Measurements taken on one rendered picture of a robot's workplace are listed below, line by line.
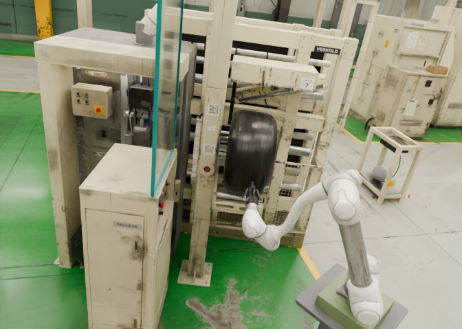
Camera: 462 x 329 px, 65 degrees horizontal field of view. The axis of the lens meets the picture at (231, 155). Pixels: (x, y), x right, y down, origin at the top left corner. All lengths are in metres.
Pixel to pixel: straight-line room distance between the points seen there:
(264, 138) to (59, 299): 1.94
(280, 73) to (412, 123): 4.99
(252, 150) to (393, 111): 4.90
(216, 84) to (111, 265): 1.24
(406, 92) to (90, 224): 5.87
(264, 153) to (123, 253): 1.02
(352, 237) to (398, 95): 5.25
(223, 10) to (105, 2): 9.22
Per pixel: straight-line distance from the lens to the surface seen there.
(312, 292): 2.41
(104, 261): 2.20
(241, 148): 2.29
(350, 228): 1.79
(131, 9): 11.36
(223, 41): 2.28
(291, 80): 2.61
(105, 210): 1.98
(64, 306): 3.11
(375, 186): 5.01
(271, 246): 2.15
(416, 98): 7.15
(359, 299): 2.03
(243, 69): 2.57
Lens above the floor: 2.31
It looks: 26 degrees down
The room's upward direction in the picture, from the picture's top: 8 degrees clockwise
